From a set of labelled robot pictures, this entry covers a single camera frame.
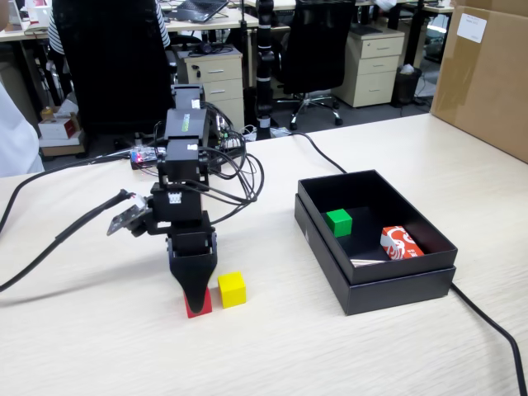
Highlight black laptop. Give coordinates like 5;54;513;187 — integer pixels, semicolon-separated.
167;0;230;24

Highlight beige drawer pedestal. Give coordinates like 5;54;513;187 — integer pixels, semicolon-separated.
178;45;245;133
332;27;406;109

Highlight black cardboard box lid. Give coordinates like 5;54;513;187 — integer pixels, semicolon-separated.
294;193;457;317

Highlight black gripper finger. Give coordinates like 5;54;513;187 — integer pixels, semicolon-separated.
166;233;219;314

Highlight black trash bin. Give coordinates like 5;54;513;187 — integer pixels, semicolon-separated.
391;64;424;106

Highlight beige office desk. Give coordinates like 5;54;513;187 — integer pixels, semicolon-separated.
0;7;261;45

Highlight white red floor carton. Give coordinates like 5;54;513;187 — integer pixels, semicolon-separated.
38;117;82;141

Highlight controller board with red LED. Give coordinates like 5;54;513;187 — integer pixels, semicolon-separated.
130;146;166;172

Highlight red white printed carton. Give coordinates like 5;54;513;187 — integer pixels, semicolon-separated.
379;224;426;262

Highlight large black office chair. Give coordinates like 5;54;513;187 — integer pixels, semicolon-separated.
52;0;177;137

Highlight thick black camera cable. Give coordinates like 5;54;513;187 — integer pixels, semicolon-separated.
0;154;139;292

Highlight yellow wooden cube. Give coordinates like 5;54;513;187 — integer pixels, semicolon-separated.
217;271;248;309

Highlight green wooden cube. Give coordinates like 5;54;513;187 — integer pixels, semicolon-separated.
325;208;354;238

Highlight person in striped shirt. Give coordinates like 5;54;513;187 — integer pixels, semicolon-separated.
46;0;172;57

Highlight large brown cardboard box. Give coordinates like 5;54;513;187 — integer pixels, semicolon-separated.
430;0;528;165

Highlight black power cable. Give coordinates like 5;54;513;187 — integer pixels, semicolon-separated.
286;130;528;396

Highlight red wooden cube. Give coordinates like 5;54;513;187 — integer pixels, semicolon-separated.
182;285;215;319

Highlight black swivel office chair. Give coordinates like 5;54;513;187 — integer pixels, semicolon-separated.
282;0;358;131

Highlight person in white shirt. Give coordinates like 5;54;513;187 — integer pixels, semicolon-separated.
0;81;45;178

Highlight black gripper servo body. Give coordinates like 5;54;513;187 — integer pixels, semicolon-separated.
164;224;217;257

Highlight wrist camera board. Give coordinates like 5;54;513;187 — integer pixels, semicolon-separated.
106;196;154;238

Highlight black cardboard box tray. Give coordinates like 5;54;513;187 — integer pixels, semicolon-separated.
297;168;460;286

